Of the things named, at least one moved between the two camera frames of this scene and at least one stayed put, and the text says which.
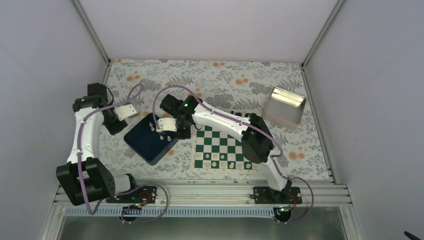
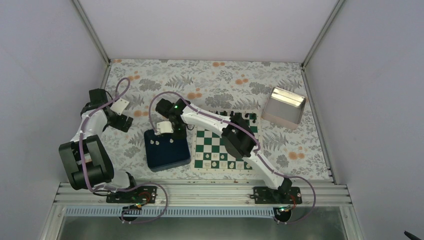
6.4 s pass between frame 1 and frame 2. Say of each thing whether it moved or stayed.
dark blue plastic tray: moved
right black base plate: stayed
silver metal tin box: stayed
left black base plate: stayed
